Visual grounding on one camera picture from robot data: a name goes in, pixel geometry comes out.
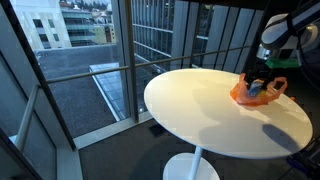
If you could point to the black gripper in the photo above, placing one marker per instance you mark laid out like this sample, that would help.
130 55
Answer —
265 74

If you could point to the white blue mentos container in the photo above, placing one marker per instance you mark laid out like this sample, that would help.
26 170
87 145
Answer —
256 89

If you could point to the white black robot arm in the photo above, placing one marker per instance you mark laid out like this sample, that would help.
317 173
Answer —
292 31

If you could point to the orange plastic bag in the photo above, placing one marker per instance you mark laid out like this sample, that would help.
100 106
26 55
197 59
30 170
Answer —
240 92

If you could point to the grey metal handrail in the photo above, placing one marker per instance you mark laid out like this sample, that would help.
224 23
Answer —
87 84

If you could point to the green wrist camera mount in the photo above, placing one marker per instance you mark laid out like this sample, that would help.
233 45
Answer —
274 63

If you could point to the white table pedestal base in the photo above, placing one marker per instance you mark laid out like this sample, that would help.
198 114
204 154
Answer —
189 166

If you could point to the white window frame post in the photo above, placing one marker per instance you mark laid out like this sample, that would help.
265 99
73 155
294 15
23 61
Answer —
124 34

